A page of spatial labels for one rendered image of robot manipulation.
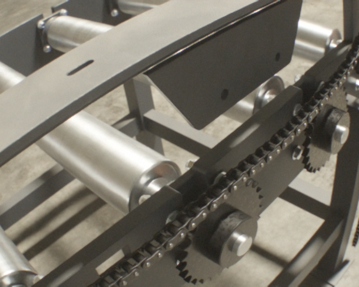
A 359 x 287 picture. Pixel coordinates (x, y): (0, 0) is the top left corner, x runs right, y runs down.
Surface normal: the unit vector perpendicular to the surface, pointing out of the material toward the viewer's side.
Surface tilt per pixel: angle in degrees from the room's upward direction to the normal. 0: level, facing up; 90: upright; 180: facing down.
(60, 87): 0
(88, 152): 31
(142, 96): 90
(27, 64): 90
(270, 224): 0
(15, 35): 90
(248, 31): 90
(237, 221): 4
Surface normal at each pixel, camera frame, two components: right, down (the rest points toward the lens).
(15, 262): 0.30, -0.94
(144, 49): -0.13, -0.79
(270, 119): 0.72, 0.35
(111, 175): -0.56, -0.24
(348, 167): -0.69, 0.51
